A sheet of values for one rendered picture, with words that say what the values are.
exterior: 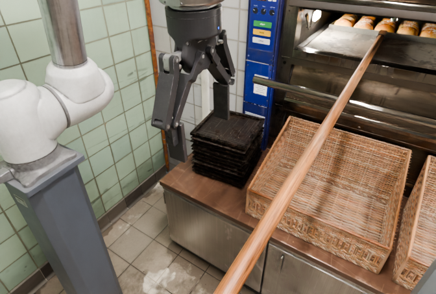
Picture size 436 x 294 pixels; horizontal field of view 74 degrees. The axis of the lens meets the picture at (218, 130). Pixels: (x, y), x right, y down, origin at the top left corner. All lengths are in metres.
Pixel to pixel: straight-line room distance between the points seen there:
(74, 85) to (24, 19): 0.54
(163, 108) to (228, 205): 1.04
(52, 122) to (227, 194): 0.83
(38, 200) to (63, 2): 0.59
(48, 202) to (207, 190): 0.70
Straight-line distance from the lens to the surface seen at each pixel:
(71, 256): 1.29
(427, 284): 1.13
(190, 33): 0.38
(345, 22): 1.83
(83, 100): 1.03
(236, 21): 1.53
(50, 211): 1.12
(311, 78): 1.47
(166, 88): 0.38
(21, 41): 1.48
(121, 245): 2.05
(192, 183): 1.49
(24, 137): 0.98
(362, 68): 1.22
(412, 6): 1.17
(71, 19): 0.96
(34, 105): 0.97
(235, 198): 1.41
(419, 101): 1.44
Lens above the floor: 1.61
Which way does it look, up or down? 34 degrees down
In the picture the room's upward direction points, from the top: straight up
